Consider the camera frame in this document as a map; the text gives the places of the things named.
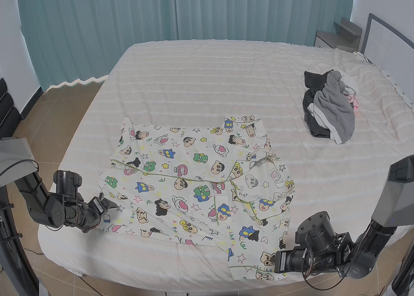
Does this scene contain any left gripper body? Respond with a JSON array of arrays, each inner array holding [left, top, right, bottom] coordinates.
[[91, 195, 113, 225]]

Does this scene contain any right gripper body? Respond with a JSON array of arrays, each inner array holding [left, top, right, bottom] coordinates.
[[274, 247, 312, 275]]

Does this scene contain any white printed pyjama top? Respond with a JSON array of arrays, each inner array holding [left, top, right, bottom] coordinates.
[[99, 114, 295, 280]]

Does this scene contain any pile of clothes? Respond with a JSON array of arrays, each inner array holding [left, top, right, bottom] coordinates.
[[302, 69, 360, 145]]

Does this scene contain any bed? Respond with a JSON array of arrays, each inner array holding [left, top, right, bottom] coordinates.
[[37, 13, 414, 284]]

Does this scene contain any dark chest of drawers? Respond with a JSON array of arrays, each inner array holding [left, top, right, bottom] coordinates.
[[0, 78, 23, 138]]

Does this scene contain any blue-green curtain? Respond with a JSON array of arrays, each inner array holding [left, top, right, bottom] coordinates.
[[18, 0, 179, 90], [174, 0, 356, 48]]

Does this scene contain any grey bedside table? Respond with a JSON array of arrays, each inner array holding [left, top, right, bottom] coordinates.
[[315, 17, 362, 51]]

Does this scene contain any black cable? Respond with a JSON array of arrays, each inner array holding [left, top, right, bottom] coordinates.
[[23, 247, 109, 296], [302, 270, 348, 290]]

